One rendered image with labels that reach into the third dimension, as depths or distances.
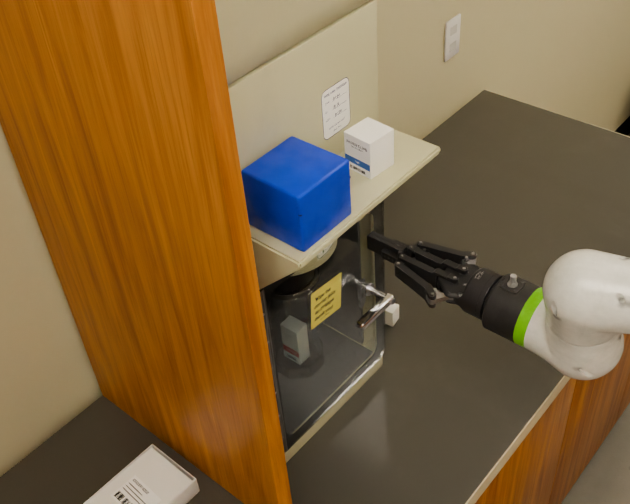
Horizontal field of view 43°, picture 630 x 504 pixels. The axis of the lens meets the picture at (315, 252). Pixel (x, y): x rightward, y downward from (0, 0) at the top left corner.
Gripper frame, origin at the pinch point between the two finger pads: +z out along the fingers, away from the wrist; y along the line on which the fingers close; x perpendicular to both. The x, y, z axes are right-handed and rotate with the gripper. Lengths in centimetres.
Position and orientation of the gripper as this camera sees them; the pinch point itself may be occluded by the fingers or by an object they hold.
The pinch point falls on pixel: (386, 247)
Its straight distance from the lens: 133.8
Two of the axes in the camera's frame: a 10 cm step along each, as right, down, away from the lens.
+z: -7.6, -3.9, 5.2
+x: 0.7, 7.5, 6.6
